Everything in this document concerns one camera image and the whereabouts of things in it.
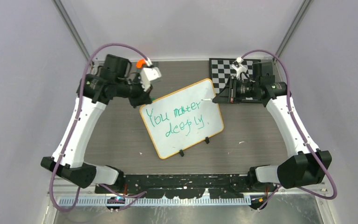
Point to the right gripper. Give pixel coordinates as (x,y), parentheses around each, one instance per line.
(229,94)

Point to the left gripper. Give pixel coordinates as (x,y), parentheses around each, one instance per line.
(143,97)

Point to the yellow framed whiteboard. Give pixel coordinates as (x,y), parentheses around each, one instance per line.
(181,120)

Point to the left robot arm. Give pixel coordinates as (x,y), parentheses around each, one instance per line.
(95,91)

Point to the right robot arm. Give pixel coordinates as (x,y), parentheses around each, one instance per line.
(245,81)

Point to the black white checkerboard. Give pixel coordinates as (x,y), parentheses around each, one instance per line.
(220,71)

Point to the orange curved block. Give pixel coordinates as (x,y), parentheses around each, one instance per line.
(141,63)

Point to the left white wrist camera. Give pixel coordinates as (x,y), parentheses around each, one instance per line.
(149,74)

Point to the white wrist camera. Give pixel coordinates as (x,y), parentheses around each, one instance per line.
(149,74)
(240,69)

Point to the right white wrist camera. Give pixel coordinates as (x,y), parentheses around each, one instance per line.
(240,69)

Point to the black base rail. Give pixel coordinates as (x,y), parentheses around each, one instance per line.
(219,186)

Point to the white slotted cable duct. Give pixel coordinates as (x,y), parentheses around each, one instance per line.
(202,201)

